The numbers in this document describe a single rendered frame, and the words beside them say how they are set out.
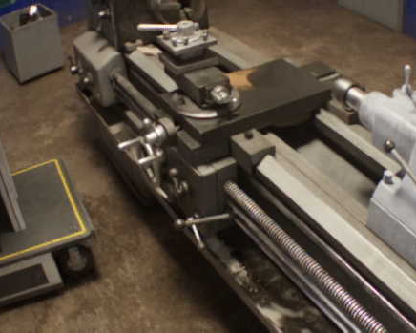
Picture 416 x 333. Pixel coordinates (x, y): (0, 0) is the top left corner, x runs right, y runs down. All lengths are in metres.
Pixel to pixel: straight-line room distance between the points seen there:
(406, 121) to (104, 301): 1.64
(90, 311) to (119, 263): 0.34
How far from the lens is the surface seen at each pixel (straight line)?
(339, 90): 1.57
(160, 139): 1.79
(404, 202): 1.37
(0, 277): 2.37
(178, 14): 2.45
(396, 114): 1.38
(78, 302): 2.47
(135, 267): 2.56
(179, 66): 1.83
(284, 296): 1.86
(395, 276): 1.36
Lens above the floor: 1.83
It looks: 35 degrees down
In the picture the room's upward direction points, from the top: 4 degrees counter-clockwise
